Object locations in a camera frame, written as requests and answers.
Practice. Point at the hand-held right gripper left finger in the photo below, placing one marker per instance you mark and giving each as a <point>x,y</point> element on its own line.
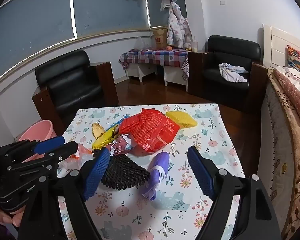
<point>97,172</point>

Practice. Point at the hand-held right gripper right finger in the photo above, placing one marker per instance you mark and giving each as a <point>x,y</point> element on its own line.
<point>201,172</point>

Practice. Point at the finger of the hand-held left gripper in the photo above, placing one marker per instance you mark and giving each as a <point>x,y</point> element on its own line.
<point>62,152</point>
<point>48,145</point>

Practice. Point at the pink plastic bucket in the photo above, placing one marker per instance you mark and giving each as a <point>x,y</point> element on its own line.
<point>37,132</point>

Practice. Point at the clear plastic bag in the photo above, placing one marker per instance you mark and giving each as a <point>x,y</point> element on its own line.
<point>82,155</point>
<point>143,45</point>

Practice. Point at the black foam fruit net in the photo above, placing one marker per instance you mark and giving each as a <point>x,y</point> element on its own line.
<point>125,170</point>

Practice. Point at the yellow snack packet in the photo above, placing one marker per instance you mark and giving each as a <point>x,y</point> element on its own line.
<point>102,140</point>

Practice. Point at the purple plastic bag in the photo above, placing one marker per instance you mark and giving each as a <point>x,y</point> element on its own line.
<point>162,161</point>

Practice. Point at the yellow sponge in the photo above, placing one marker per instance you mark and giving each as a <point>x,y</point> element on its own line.
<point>181,118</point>

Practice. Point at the red plastic bag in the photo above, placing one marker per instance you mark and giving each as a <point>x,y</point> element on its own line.
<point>147,130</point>

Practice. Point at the person's left hand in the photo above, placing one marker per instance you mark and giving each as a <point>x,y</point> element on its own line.
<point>5,217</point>

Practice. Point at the crumpled paper wrapper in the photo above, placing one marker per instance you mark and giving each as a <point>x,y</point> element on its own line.
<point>122,145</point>

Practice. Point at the yellow brown fruit peel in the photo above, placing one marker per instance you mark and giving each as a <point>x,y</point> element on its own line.
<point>98,129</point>

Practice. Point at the floral tablecloth table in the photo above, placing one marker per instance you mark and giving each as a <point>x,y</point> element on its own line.
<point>185,220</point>

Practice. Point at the blue flat wrapper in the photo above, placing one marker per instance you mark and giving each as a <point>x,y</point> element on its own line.
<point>118,123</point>

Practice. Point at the black leather armchair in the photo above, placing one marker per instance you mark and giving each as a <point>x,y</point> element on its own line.
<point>227,75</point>
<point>72,87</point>

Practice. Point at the bed with patterned covers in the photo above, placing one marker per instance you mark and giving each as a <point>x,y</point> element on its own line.
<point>297,180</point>

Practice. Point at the white cabinet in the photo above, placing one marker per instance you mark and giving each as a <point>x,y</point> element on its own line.
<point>140,71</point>
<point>173,76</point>

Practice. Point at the white crumpled cloth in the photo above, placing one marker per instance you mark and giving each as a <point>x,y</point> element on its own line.
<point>232,73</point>

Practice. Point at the frosted glass window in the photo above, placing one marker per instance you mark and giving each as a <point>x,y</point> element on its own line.
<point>40,30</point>

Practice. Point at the pink dotted blanket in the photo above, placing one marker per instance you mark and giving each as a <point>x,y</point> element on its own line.
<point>297,97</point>

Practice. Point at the side table with checked cloth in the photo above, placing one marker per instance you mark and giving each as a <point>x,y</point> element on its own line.
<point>160,56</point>

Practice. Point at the drink cup with straw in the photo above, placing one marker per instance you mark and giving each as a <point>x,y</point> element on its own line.
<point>194,47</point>

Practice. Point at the orange fruit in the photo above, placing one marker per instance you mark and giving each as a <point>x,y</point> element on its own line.
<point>169,48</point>

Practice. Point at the white lace sheet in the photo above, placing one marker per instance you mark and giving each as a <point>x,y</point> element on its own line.
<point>295,76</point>

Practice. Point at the brown cardboard box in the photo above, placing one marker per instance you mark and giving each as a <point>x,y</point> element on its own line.
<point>160,38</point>

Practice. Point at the floral padded jacket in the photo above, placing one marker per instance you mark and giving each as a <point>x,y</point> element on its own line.
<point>176,27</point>

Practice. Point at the cream bed headboard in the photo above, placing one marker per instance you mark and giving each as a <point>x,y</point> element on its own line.
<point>277,45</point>

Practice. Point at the colourful patterned pillow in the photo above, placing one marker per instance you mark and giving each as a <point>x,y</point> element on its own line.
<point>296,57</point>

